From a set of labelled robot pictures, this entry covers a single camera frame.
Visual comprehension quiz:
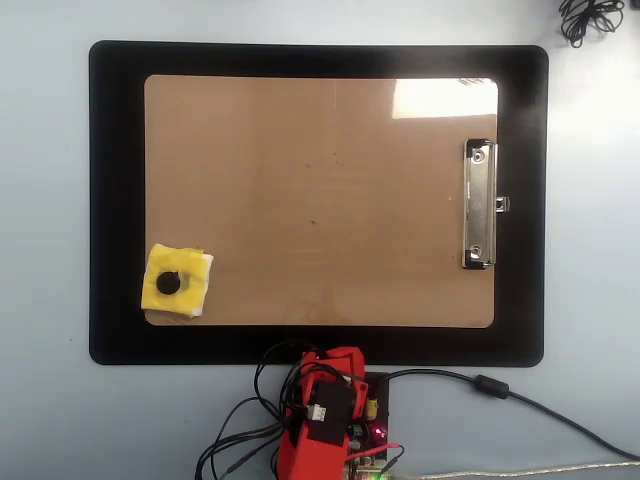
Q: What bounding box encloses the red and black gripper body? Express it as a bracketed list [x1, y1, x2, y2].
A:
[303, 375, 371, 418]

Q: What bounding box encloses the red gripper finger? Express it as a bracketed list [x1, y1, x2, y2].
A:
[299, 350, 330, 384]
[326, 345, 368, 381]

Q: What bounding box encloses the yellow sponge with black knob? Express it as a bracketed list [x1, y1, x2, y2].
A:
[139, 242, 216, 318]

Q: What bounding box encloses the robot controller circuit board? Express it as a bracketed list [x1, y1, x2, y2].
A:
[343, 394, 397, 480]

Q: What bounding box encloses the brown clipboard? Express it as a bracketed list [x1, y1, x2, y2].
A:
[143, 74, 500, 330]

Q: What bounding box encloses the silver metal clipboard clip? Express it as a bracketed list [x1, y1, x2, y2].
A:
[460, 138, 512, 272]

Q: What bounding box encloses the black desk mat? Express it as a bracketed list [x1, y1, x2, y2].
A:
[88, 40, 550, 368]

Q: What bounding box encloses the black servo wire bundle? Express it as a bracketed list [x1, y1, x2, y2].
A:
[194, 339, 406, 480]

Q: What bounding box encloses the black cable with ferrite bead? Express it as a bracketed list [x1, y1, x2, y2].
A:
[380, 368, 640, 462]

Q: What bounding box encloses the silver braided USB cable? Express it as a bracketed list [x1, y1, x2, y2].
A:
[384, 459, 640, 480]

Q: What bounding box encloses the coiled thin black cable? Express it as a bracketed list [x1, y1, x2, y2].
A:
[558, 0, 627, 49]

